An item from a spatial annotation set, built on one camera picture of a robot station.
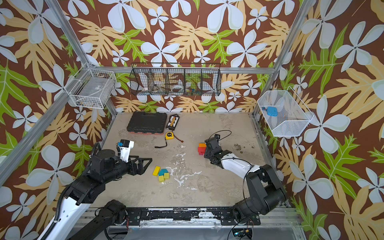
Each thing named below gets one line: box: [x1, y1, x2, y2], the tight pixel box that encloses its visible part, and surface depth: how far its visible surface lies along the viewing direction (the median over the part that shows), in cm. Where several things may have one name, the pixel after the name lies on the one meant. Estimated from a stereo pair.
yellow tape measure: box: [154, 131, 184, 148], surface depth 106 cm
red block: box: [197, 147, 207, 155], surface depth 97 cm
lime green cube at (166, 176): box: [163, 172, 170, 180], surface depth 87 cm
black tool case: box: [126, 111, 168, 135], surface depth 108 cm
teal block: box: [158, 168, 169, 176], surface depth 89 cm
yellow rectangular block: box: [152, 165, 161, 177], surface depth 90 cm
